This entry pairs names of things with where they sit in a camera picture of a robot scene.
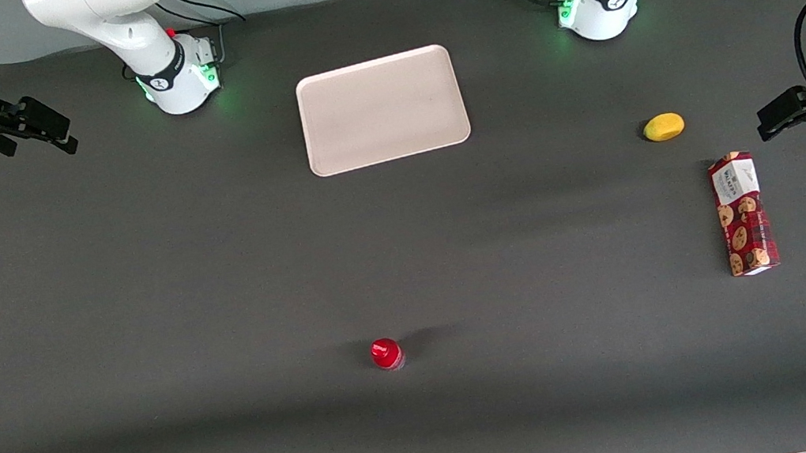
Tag red coke bottle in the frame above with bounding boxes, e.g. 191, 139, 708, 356
368, 334, 409, 375

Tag white rectangular plastic tray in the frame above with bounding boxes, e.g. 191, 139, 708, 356
292, 41, 476, 180

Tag red cookie box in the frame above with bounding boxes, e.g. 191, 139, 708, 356
705, 147, 784, 281

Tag yellow lemon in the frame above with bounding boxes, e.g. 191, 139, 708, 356
640, 110, 687, 145

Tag black right base cables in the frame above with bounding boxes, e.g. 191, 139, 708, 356
152, 0, 254, 74

